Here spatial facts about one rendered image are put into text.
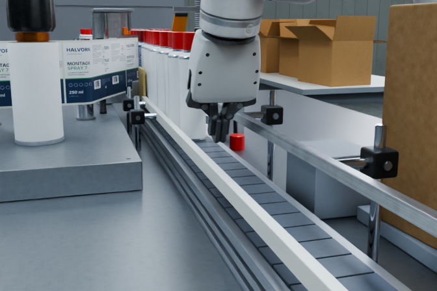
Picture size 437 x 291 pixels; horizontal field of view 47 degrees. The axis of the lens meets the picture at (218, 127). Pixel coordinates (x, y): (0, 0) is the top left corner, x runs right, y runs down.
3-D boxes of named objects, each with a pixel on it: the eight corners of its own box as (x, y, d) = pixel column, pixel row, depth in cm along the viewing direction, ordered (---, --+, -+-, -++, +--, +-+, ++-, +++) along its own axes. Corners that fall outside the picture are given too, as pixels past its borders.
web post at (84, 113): (75, 117, 120) (71, 38, 116) (95, 117, 121) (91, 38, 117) (75, 121, 116) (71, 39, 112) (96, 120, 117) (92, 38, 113)
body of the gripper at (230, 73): (255, 16, 73) (246, 85, 78) (187, 15, 70) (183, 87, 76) (274, 34, 67) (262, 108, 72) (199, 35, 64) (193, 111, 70)
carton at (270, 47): (233, 69, 378) (234, 19, 371) (287, 67, 393) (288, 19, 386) (257, 74, 338) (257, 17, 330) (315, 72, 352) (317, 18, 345)
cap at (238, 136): (242, 147, 112) (242, 132, 111) (246, 150, 109) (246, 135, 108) (227, 147, 111) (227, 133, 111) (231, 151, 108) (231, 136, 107)
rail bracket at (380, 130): (317, 272, 55) (323, 125, 51) (375, 264, 57) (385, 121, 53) (331, 286, 52) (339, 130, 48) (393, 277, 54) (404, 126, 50)
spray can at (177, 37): (164, 133, 102) (162, 32, 98) (185, 130, 105) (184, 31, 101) (177, 138, 98) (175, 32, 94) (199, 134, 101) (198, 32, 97)
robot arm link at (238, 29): (253, 1, 72) (251, 21, 73) (194, 0, 70) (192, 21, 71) (274, 21, 65) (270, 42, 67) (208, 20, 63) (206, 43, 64)
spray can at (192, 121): (177, 136, 99) (175, 32, 95) (203, 135, 100) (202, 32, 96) (181, 142, 94) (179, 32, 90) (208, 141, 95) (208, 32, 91)
